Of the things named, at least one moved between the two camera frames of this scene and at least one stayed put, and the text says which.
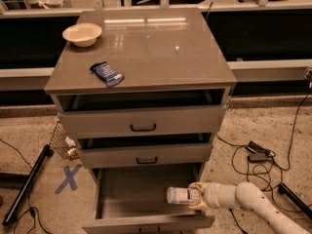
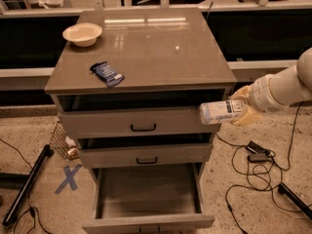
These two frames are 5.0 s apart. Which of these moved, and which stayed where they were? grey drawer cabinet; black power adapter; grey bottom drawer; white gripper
Moved: white gripper
Stayed: grey bottom drawer; grey drawer cabinet; black power adapter
